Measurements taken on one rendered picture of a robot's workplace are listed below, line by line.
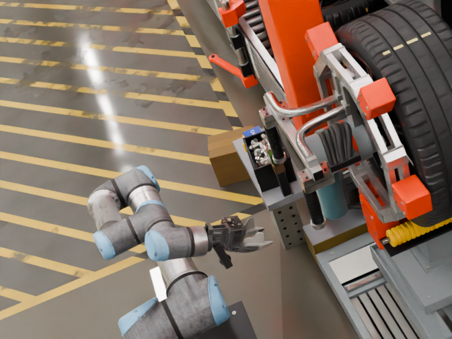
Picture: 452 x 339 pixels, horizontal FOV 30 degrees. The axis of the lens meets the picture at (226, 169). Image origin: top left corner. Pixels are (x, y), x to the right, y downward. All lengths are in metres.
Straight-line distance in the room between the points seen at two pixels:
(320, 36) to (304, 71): 0.28
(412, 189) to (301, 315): 1.07
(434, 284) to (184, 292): 0.86
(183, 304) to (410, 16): 1.10
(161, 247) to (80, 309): 1.28
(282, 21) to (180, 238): 0.78
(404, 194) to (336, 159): 0.21
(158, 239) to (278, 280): 1.07
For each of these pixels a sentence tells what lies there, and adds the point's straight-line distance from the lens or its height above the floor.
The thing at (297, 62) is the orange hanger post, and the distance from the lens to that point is 2.82.
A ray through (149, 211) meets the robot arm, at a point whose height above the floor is 0.89.
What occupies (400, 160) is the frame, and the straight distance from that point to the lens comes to 2.33.
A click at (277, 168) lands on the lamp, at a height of 0.60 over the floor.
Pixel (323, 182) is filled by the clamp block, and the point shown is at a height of 0.92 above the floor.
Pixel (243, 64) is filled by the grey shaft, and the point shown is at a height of 0.19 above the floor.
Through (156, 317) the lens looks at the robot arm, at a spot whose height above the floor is 0.58.
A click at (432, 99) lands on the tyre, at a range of 2.30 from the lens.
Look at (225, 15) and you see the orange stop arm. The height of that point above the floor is 0.50.
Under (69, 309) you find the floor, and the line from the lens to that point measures 3.67.
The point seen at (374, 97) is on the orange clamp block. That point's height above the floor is 1.14.
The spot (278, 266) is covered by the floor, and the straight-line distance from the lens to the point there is 3.45.
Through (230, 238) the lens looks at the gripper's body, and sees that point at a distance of 2.49.
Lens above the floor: 2.51
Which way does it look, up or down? 39 degrees down
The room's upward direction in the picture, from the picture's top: 21 degrees counter-clockwise
